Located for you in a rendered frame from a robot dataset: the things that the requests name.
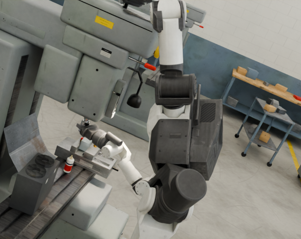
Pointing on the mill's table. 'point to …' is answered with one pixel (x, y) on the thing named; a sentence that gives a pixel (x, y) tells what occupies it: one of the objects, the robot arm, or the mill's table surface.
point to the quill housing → (93, 88)
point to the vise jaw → (91, 152)
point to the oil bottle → (69, 164)
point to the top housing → (112, 24)
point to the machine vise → (106, 164)
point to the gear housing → (98, 48)
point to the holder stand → (33, 183)
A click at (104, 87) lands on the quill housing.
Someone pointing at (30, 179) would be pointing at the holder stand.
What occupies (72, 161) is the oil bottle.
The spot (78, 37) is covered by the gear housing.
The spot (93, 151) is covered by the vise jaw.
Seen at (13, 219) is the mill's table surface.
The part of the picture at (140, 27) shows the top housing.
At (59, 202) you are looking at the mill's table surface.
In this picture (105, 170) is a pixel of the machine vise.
